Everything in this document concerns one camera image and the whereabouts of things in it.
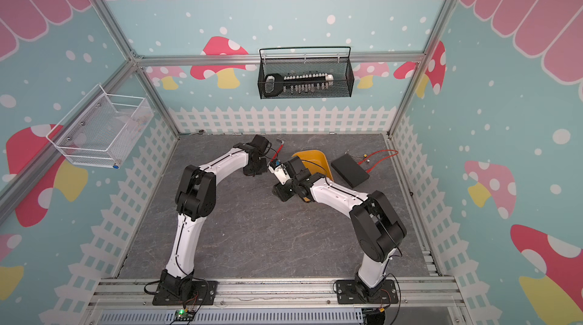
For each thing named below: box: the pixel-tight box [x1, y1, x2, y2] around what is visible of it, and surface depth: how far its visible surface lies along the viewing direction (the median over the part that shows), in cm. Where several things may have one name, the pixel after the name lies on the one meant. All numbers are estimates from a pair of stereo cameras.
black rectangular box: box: [330, 153, 371, 189], surface depth 108 cm
